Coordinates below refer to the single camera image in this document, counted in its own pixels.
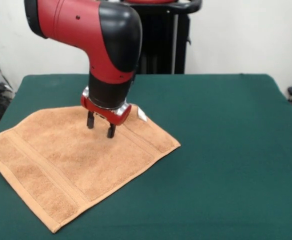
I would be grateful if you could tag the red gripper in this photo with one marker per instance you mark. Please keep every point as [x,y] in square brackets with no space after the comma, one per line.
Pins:
[118,118]

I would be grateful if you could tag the tan terry towel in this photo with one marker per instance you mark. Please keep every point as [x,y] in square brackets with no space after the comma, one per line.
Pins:
[86,162]

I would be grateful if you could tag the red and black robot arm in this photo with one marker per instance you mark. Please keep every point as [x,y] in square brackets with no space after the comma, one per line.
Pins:
[91,32]

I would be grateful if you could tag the dark green table cloth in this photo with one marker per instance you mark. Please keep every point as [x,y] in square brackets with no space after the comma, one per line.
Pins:
[211,175]

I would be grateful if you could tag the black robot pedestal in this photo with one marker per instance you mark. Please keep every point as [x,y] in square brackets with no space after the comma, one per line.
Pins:
[166,37]

